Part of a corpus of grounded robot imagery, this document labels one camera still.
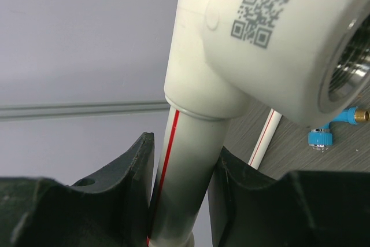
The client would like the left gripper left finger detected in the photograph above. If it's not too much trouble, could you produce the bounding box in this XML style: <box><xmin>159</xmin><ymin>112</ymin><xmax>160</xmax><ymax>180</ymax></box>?
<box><xmin>1</xmin><ymin>132</ymin><xmax>154</xmax><ymax>246</ymax></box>

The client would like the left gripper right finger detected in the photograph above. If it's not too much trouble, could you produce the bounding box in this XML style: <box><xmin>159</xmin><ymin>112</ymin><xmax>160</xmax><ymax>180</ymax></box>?
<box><xmin>212</xmin><ymin>149</ymin><xmax>369</xmax><ymax>246</ymax></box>

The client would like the white PVC pipe frame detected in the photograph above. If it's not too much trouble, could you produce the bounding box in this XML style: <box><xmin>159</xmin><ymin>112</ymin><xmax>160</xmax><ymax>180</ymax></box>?
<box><xmin>147</xmin><ymin>0</ymin><xmax>369</xmax><ymax>246</ymax></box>

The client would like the blue plastic faucet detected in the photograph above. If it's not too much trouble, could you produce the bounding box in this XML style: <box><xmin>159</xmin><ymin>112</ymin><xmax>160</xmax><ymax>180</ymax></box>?
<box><xmin>307</xmin><ymin>106</ymin><xmax>369</xmax><ymax>152</ymax></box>

